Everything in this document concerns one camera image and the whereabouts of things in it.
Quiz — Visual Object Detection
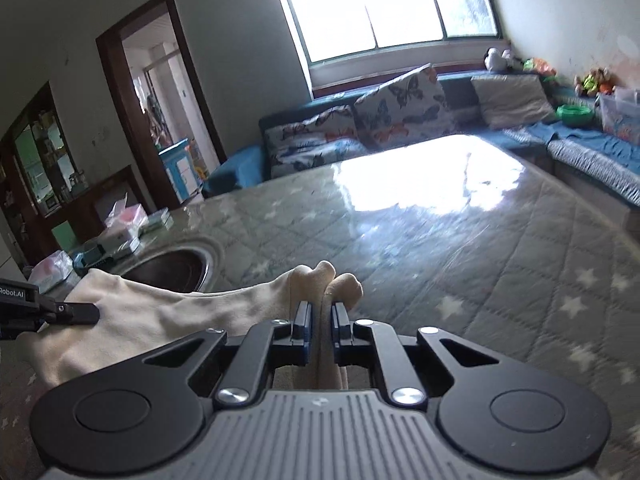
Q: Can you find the round metal basin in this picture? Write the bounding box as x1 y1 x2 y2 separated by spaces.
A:
117 239 223 295

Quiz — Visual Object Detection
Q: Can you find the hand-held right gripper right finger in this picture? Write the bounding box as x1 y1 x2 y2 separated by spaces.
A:
331 302 501 407

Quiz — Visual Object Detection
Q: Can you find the green bowl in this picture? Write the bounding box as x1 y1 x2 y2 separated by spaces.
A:
556 104 596 129

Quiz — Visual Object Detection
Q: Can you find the pink white plastic package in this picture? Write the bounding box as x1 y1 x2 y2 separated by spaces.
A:
27 250 76 293

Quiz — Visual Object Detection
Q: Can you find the large window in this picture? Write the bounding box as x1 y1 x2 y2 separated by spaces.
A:
267 0 503 67

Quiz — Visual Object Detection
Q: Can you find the blue plastic item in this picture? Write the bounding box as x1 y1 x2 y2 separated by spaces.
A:
74 242 118 271

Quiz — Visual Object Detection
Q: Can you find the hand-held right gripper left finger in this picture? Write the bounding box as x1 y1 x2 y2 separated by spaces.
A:
144 302 313 407

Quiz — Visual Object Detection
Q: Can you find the white cardboard box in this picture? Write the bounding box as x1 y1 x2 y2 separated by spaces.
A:
102 225 143 257

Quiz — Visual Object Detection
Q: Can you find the dark wooden side table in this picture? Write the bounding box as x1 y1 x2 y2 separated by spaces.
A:
50 165 151 256

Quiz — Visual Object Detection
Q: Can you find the grey cushion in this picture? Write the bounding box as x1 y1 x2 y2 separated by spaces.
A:
471 75 557 131

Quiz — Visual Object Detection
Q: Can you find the brown green plush toy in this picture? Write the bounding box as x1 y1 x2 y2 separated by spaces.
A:
574 66 617 97

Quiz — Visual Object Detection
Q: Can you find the large butterfly print cushion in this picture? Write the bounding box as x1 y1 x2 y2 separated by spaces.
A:
353 63 457 152

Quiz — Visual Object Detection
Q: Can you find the dark wooden door frame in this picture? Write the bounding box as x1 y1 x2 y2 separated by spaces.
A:
96 0 228 211

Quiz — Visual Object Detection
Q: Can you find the cream garment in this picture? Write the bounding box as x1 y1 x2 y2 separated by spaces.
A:
20 260 364 392

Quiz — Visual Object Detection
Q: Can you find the pink plastic bag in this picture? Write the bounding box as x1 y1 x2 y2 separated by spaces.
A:
105 200 150 233

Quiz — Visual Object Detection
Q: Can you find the blue blanket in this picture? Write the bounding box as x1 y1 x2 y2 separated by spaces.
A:
529 120 640 162

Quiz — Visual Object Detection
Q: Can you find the clear plastic storage box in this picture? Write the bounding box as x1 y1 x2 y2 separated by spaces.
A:
597 87 640 147

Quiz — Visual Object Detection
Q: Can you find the teal flat box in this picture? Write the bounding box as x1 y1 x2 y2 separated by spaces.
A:
140 209 174 235

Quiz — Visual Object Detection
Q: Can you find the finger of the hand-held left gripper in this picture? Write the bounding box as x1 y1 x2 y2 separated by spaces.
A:
37 301 101 332

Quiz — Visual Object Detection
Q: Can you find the blue white plastic box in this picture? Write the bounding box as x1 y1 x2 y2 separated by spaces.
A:
159 139 203 200

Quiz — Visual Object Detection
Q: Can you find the blue sofa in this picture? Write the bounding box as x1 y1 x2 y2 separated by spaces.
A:
201 67 640 233

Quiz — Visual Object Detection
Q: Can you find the green orange plush toy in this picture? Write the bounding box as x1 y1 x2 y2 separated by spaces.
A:
522 57 558 79

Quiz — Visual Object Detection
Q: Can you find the grey star quilted tablecloth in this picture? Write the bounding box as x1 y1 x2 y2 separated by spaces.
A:
0 132 640 480

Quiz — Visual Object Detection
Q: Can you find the grey striped seat pad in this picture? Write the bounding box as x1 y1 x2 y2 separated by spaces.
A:
546 139 640 198

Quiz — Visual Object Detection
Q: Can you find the white plush toy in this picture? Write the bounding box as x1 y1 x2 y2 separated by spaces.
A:
484 47 517 72

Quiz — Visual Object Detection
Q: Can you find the dark wooden display cabinet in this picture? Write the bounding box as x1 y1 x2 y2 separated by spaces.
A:
0 82 76 271

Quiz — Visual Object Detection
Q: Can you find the small butterfly print cushion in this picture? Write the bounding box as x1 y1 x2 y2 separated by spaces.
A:
263 105 369 179

